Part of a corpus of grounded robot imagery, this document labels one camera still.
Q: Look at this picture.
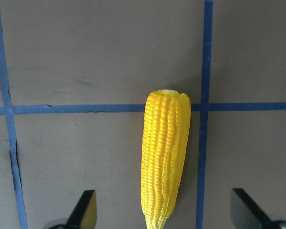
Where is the yellow plastic corn cob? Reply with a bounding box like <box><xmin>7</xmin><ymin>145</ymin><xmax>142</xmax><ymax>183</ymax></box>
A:
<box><xmin>141</xmin><ymin>89</ymin><xmax>191</xmax><ymax>229</ymax></box>

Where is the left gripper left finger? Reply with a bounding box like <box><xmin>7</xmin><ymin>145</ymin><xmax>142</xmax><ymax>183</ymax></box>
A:
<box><xmin>43</xmin><ymin>189</ymin><xmax>98</xmax><ymax>229</ymax></box>

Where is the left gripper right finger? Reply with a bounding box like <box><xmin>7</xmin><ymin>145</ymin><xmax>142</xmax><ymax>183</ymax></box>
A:
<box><xmin>230</xmin><ymin>188</ymin><xmax>286</xmax><ymax>229</ymax></box>

